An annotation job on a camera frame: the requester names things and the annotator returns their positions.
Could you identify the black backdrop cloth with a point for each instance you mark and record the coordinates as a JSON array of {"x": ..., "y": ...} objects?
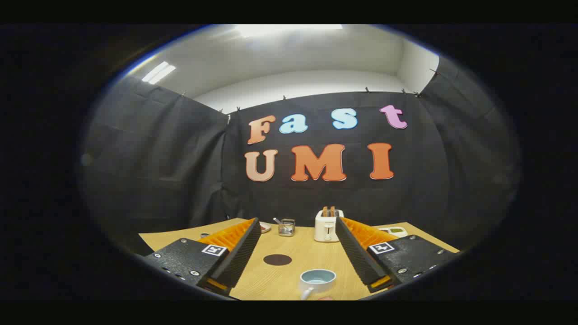
[{"x": 316, "y": 194}]

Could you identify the ceiling light panel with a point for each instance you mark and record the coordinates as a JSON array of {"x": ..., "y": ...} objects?
[{"x": 158, "y": 72}]

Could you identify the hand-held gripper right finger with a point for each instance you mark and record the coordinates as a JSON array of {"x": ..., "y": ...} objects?
[{"x": 356, "y": 257}]

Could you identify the dark round coaster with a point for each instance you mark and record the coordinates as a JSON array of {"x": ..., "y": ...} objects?
[{"x": 277, "y": 259}]

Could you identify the white divided snack tray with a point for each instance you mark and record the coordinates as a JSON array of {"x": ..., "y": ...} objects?
[{"x": 395, "y": 232}]

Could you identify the wooden table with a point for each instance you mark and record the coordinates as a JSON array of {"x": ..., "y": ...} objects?
[{"x": 280, "y": 282}]

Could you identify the white round plate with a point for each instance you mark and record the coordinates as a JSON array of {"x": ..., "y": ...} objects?
[{"x": 265, "y": 227}]

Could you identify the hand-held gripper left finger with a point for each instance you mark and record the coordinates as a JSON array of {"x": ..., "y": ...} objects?
[{"x": 241, "y": 257}]

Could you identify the white cup blue inside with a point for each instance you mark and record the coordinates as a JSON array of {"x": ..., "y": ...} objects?
[{"x": 311, "y": 285}]

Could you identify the white toaster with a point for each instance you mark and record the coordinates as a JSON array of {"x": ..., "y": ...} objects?
[{"x": 326, "y": 228}]

